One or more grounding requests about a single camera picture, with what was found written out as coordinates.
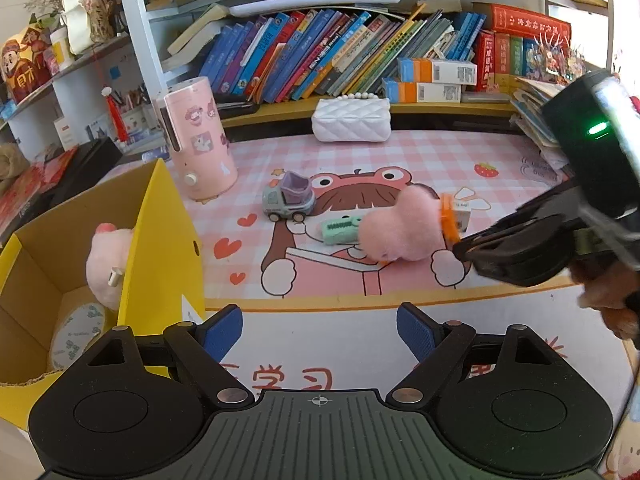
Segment red dictionary lying flat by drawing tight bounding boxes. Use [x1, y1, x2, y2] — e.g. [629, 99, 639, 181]
[472, 2, 572, 41]

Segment white bookshelf frame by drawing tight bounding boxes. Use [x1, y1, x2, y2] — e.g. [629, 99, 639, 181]
[113, 0, 614, 116]

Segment pink cartoon table mat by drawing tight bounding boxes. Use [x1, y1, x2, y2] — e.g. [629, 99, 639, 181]
[98, 129, 640, 480]

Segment pink plush duck toy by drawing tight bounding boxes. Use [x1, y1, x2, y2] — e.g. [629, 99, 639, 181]
[358, 185, 460, 262]

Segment black keyboard piano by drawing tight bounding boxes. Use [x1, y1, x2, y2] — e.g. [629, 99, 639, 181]
[1, 138, 122, 244]

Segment row of leaning books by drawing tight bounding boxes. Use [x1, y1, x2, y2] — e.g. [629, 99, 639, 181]
[196, 6, 490, 106]

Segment fortune god figure decoration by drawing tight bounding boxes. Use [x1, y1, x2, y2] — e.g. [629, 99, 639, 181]
[1, 24, 51, 104]

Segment person's right hand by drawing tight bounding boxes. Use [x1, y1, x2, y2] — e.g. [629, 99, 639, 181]
[570, 261, 639, 340]

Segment yellow cardboard box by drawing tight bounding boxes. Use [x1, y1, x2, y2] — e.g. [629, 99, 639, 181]
[1, 160, 205, 428]

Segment white jar yellow label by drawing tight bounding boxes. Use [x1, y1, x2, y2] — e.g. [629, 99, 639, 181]
[50, 26, 75, 72]

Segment pink plush pig toy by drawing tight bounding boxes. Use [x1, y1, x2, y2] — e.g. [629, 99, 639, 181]
[86, 223, 134, 312]

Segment stack of papers and notebooks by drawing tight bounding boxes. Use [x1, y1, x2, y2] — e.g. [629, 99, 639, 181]
[510, 76, 572, 179]

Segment lower orange blue box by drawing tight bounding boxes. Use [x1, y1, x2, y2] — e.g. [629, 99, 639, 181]
[382, 78, 461, 104]

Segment yellow packing tape roll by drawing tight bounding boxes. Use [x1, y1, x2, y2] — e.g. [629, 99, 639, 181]
[48, 286, 117, 370]

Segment teal crocodile stapler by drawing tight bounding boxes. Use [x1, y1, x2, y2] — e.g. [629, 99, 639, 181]
[320, 216, 363, 246]

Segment upper orange blue box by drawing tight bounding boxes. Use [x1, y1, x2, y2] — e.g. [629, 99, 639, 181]
[398, 58, 477, 86]

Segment orange blue box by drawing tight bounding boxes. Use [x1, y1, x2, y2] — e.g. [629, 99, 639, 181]
[398, 58, 477, 86]
[382, 78, 461, 104]

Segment red plastic bag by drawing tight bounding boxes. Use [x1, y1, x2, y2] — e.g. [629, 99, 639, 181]
[1, 146, 78, 232]

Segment white quilted purse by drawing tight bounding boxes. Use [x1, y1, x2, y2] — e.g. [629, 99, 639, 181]
[311, 93, 392, 143]

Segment grey purple toy truck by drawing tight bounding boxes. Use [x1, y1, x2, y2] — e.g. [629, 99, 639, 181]
[262, 171, 316, 223]

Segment small white red box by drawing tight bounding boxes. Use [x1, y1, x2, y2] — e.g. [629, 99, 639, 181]
[454, 207, 471, 233]

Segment white pen holder cups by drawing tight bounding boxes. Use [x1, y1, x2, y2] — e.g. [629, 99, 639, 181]
[122, 103, 157, 136]

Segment pink cylindrical humidifier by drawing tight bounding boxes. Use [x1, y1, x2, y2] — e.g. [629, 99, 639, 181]
[153, 77, 238, 200]

